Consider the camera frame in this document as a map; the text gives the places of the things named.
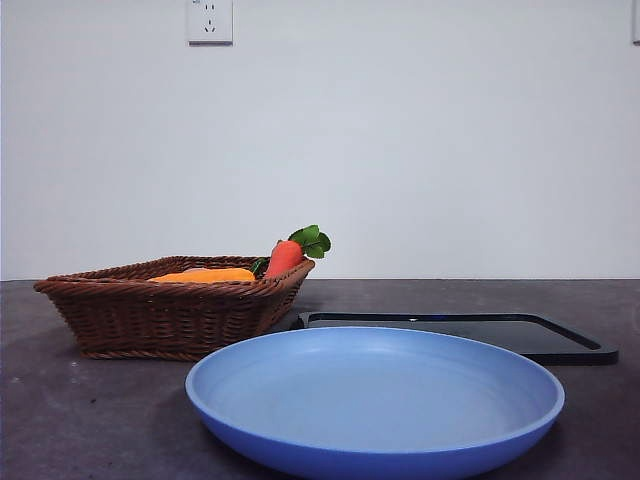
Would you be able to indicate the orange corn cob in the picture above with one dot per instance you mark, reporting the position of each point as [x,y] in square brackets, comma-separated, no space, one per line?
[210,275]

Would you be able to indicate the brown wicker basket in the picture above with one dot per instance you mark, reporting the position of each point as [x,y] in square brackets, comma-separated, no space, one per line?
[150,320]

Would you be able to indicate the black rectangular tray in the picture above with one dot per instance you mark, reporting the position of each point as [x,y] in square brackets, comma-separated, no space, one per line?
[555,341]

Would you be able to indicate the white wall socket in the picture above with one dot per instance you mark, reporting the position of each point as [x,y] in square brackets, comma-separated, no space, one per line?
[210,22]

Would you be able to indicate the orange carrot with green leaves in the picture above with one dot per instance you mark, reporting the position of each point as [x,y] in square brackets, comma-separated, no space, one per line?
[285,256]

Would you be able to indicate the green leafy vegetable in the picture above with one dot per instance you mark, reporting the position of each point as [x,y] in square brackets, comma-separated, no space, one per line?
[258,266]

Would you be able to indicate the blue round plate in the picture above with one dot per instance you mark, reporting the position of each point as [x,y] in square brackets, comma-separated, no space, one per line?
[375,400]

